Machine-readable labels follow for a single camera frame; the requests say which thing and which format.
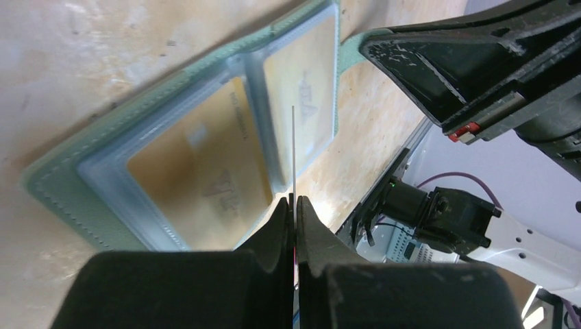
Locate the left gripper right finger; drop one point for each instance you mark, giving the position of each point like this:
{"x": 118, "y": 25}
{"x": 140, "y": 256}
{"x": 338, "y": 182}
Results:
{"x": 338, "y": 288}

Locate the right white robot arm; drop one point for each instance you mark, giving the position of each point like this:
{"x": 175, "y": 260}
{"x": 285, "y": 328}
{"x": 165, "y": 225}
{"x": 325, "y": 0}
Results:
{"x": 454, "y": 221}

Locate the gold VIP credit card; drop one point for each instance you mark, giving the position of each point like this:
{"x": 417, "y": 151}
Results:
{"x": 207, "y": 173}

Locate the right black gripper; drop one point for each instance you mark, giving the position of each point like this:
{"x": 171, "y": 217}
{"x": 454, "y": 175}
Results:
{"x": 512, "y": 67}

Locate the green card holder wallet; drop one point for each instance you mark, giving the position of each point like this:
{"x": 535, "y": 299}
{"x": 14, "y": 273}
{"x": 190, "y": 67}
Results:
{"x": 85, "y": 181}

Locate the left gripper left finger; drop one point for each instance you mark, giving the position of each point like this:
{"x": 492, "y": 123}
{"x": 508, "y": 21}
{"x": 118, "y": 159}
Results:
{"x": 249, "y": 287}

